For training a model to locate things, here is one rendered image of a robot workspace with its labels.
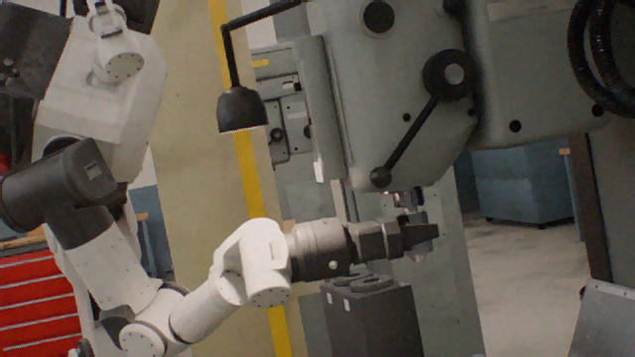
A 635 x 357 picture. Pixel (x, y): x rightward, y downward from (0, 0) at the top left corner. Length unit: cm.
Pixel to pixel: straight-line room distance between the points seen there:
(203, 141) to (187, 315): 164
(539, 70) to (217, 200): 188
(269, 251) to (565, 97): 47
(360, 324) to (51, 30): 78
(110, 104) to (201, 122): 152
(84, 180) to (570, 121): 72
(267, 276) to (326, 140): 21
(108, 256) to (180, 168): 159
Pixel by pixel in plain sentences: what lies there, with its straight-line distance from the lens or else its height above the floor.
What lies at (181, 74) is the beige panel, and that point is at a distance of 285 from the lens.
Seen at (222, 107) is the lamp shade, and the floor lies 147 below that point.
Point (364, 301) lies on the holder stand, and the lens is 150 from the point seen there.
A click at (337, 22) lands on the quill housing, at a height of 156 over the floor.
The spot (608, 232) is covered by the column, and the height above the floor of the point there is 115.
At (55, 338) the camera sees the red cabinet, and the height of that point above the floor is 38.
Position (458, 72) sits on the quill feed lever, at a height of 146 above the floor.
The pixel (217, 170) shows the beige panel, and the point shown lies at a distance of 284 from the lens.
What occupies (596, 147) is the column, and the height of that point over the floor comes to 130.
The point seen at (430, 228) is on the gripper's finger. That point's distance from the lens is 115.
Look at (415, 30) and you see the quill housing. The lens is 109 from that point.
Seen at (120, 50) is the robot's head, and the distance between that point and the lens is 126.
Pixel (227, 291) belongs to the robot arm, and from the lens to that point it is 119.
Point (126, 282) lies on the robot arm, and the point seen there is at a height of 124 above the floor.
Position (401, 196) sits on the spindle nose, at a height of 130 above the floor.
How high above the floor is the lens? 141
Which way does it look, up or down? 3 degrees down
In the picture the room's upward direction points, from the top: 11 degrees counter-clockwise
